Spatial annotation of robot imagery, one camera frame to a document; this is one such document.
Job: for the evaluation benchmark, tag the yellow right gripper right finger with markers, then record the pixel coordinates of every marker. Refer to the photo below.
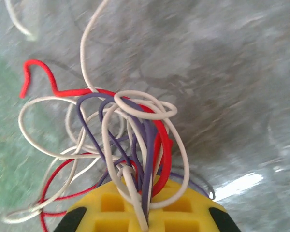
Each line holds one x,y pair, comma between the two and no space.
183,217

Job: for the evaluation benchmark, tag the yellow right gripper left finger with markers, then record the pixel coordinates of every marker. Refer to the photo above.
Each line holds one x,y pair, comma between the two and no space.
87,217

